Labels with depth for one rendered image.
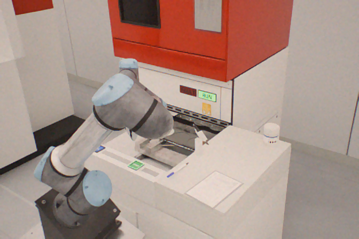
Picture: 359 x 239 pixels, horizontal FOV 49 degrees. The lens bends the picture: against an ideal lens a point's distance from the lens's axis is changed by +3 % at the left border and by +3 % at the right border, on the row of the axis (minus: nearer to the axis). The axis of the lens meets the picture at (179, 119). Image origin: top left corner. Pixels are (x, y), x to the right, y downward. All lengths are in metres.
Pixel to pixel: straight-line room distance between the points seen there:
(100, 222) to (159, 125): 0.64
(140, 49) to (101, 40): 2.70
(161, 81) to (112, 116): 1.23
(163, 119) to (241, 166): 0.74
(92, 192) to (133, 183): 0.45
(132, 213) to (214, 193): 0.49
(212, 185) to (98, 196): 0.50
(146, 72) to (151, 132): 1.29
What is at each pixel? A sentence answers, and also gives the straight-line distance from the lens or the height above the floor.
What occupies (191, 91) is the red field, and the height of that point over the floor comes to 1.10.
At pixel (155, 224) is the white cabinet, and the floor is 0.72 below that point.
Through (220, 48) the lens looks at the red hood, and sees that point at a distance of 1.89.
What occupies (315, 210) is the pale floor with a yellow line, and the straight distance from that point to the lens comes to 3.11.
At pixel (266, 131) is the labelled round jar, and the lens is 1.87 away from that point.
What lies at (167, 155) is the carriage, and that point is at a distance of 1.97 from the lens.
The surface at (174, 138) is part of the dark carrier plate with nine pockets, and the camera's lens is 2.08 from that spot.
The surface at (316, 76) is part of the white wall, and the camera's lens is 3.44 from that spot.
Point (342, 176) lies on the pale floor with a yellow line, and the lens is 3.54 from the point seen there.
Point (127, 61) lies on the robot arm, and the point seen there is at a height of 1.46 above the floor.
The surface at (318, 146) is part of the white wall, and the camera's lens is 3.69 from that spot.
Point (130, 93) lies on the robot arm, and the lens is 1.05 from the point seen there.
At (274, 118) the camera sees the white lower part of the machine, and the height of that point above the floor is 0.76.
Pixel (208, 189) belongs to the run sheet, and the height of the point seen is 0.97.
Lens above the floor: 1.94
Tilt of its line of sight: 27 degrees down
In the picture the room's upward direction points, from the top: 2 degrees counter-clockwise
